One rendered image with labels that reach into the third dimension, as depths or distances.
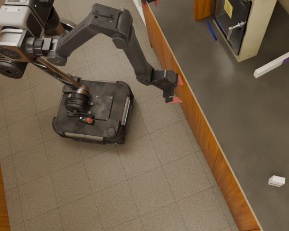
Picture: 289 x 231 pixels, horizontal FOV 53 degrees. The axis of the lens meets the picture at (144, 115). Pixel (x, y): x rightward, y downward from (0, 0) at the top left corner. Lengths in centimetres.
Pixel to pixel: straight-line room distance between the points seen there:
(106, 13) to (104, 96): 156
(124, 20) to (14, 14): 55
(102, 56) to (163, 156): 120
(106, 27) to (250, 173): 95
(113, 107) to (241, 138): 123
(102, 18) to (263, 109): 98
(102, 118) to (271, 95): 131
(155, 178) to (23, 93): 157
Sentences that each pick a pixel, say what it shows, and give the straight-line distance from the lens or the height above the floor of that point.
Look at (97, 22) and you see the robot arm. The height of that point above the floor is 169.
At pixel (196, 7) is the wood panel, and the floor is 105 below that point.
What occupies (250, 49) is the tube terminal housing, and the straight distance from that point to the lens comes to 167.
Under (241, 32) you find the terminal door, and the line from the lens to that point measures 152.
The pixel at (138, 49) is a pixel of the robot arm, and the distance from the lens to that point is 109.
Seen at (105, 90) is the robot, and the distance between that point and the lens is 251.
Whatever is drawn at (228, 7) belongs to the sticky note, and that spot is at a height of 121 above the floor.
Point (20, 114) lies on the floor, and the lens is 304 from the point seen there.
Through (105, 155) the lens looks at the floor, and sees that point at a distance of 256.
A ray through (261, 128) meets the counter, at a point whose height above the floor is 94.
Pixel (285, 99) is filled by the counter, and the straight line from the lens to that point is 166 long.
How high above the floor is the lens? 237
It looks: 66 degrees down
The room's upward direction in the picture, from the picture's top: 21 degrees counter-clockwise
